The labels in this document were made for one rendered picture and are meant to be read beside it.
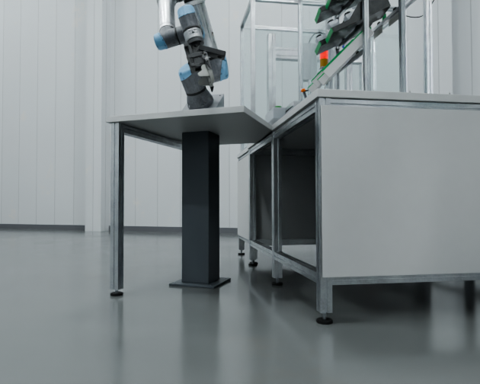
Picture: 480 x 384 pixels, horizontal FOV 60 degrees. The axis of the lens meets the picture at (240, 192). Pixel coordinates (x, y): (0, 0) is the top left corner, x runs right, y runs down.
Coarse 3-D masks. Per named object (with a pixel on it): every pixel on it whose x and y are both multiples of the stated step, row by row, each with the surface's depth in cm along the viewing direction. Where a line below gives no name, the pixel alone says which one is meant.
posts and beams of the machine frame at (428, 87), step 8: (408, 0) 324; (416, 0) 321; (424, 0) 311; (424, 8) 311; (424, 16) 311; (424, 24) 311; (424, 32) 311; (424, 40) 311; (432, 40) 309; (424, 48) 310; (432, 48) 308; (424, 56) 310; (432, 56) 308; (424, 64) 310; (432, 64) 308; (344, 72) 320; (352, 72) 317; (424, 72) 310; (432, 72) 308; (344, 80) 320; (352, 80) 317; (424, 80) 310; (432, 80) 308; (344, 88) 320; (352, 88) 317; (424, 88) 310; (432, 88) 308
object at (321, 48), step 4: (344, 36) 200; (356, 36) 209; (320, 40) 197; (324, 40) 197; (336, 40) 201; (340, 40) 204; (320, 44) 197; (324, 44) 198; (328, 44) 201; (332, 44) 204; (336, 44) 207; (316, 48) 205; (320, 48) 201; (324, 48) 204; (328, 48) 208; (316, 52) 208; (320, 52) 207
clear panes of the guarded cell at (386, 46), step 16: (256, 32) 363; (272, 32) 365; (288, 32) 368; (384, 32) 361; (256, 48) 363; (384, 48) 360; (256, 64) 362; (288, 64) 367; (384, 64) 360; (256, 80) 362; (288, 80) 366; (384, 80) 360; (256, 96) 362; (288, 96) 366; (256, 112) 361
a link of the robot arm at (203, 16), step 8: (184, 0) 206; (192, 0) 204; (200, 0) 205; (200, 8) 207; (200, 16) 208; (208, 16) 211; (208, 24) 211; (208, 32) 211; (208, 40) 212; (216, 48) 216; (216, 64) 215; (224, 64) 215; (216, 72) 216; (224, 72) 216; (216, 80) 220
